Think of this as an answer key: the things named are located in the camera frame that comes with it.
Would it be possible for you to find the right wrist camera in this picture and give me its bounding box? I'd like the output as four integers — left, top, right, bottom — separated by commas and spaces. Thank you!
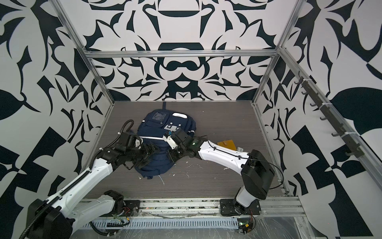
163, 133, 178, 149

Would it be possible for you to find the navy blue backpack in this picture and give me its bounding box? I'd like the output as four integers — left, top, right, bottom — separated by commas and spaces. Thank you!
135, 108, 197, 179

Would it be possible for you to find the grey wall hook rack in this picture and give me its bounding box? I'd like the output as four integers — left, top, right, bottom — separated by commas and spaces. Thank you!
295, 72, 365, 158

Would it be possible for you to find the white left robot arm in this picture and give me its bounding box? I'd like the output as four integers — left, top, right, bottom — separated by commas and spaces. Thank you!
20, 132, 160, 239

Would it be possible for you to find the white slotted cable duct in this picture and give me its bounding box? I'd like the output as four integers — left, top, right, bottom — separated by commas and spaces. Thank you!
93, 218, 239, 230

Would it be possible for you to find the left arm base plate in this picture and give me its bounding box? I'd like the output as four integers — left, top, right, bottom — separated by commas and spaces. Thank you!
101, 200, 141, 217

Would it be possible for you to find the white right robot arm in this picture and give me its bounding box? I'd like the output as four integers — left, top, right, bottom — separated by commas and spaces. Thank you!
163, 129, 276, 208

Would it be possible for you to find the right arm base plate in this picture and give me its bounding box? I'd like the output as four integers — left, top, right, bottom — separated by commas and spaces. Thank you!
219, 199, 262, 217

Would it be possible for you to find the black corrugated cable hose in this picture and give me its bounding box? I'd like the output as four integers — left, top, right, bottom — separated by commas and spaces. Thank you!
114, 119, 135, 144

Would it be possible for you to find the small green circuit board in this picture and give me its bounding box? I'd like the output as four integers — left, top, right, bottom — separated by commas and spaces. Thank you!
238, 217, 257, 234

